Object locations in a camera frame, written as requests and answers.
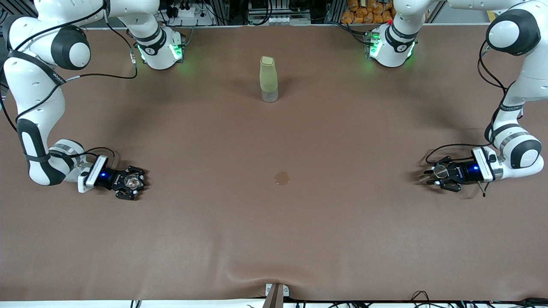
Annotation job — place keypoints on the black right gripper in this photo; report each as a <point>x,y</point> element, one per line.
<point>109,177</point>

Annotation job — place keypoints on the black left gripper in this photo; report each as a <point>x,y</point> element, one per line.
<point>463,173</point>

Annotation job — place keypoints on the clear glass measuring cup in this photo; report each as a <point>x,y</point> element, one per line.
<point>132,182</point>

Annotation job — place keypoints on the silver metal jigger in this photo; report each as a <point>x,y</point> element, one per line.
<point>441,171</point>

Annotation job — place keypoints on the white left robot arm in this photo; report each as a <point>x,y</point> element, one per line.
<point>531,85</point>

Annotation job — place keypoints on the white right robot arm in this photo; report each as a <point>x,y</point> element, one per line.
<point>38,98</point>

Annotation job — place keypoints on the pale green bottle shaker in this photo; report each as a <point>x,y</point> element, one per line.
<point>268,77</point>

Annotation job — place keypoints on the round brown coaster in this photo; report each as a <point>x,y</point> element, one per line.
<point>282,179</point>

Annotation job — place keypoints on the brown tablecloth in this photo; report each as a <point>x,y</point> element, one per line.
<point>274,239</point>

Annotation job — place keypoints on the white power strip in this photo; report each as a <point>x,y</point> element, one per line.
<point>188,15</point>

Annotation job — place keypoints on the orange snack bag pile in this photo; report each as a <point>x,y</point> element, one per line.
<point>364,13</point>

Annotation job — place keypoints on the white connector strip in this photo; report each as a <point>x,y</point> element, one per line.
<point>278,20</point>

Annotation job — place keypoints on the brown wooden post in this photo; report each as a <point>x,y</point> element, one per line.
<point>274,297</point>

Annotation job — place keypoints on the white metal bracket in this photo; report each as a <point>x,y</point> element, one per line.
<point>286,291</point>

